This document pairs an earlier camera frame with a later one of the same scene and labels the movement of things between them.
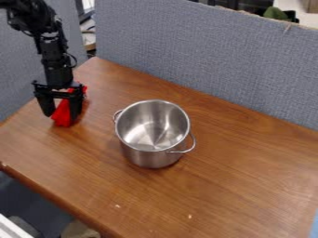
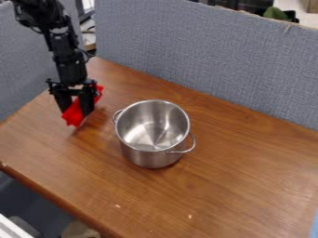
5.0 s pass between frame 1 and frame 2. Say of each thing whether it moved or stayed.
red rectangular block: moved
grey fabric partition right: stayed
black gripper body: moved
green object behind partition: stayed
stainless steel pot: stayed
